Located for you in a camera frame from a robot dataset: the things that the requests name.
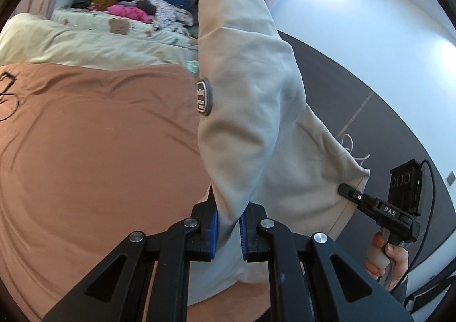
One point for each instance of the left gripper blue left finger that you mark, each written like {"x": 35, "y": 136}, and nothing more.
{"x": 203, "y": 241}

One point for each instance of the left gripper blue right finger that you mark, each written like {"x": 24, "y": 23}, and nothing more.
{"x": 253, "y": 245}

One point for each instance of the light grey jacket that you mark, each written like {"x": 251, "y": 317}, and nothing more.
{"x": 261, "y": 142}

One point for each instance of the person's right hand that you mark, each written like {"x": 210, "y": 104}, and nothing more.
{"x": 385, "y": 259}

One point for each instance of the brown bed cover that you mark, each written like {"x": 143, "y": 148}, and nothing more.
{"x": 87, "y": 157}

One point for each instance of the floral patterned blanket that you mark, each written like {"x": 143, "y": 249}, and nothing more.
{"x": 165, "y": 14}

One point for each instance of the cream bear print bedding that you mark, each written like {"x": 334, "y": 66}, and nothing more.
{"x": 79, "y": 19}

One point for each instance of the pink garment on bench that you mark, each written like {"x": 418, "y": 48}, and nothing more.
{"x": 133, "y": 13}

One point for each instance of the beige duvet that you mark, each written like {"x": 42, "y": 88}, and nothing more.
{"x": 27, "y": 38}

